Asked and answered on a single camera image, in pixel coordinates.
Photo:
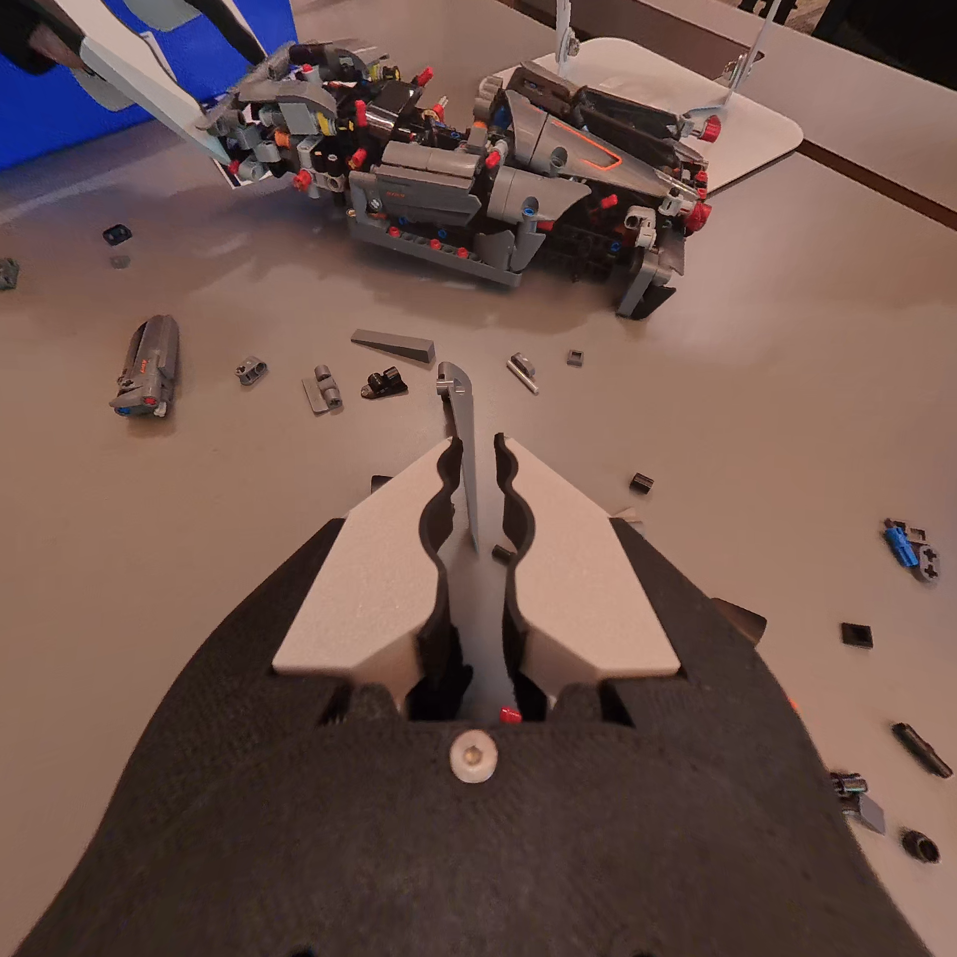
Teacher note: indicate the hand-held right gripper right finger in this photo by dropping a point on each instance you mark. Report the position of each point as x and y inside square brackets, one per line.
[598, 598]

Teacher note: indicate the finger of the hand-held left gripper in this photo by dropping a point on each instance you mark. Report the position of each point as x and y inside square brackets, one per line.
[142, 67]
[232, 30]

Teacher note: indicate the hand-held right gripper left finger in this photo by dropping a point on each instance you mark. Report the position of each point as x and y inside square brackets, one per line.
[359, 598]

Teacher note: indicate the blue plastic bin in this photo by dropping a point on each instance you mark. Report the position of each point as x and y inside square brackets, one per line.
[45, 119]

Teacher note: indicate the long grey lego beam panel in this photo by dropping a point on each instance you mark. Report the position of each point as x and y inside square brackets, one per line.
[463, 448]

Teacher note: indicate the grey black lego car model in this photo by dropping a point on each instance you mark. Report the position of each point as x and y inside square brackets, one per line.
[448, 172]

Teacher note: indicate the grey lego panel assembly red pins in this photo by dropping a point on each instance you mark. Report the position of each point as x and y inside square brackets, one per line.
[146, 366]

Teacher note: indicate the grey square lego connector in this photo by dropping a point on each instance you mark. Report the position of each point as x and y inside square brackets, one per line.
[626, 517]

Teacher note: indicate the dark grey curved lego panel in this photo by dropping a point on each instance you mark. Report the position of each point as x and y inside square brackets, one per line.
[381, 484]

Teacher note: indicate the black cylinder lego piece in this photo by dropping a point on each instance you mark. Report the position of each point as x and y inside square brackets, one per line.
[641, 484]

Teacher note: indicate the small black lego piece hole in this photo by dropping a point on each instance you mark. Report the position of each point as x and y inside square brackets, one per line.
[117, 234]

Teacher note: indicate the grey curved lego panel pin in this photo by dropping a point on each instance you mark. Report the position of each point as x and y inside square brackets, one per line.
[740, 619]

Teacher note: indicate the grey lego panel with connector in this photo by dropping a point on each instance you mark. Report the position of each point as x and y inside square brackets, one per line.
[321, 389]

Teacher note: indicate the black lego clip piece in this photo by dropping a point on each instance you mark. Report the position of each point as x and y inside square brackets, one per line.
[383, 383]

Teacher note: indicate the white bar grey lego piece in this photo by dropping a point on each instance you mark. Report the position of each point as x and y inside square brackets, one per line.
[522, 372]

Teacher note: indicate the long grey lego wedge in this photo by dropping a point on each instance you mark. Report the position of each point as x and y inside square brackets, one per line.
[400, 348]

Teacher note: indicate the blue lego pin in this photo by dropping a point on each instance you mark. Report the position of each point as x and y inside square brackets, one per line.
[901, 547]

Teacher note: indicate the small black lego connector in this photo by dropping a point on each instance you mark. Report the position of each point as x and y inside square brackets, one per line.
[913, 532]

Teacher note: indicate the grey round lego connector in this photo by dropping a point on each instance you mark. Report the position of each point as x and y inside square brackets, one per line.
[928, 564]

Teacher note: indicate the black grey lego connector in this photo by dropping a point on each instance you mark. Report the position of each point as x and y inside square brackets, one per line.
[860, 804]

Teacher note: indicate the black lego axle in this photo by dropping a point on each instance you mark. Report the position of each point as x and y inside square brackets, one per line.
[921, 749]

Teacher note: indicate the black round lego piece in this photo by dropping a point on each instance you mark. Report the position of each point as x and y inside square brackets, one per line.
[920, 845]

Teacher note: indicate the white book stand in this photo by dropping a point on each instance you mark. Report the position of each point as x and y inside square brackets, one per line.
[748, 127]

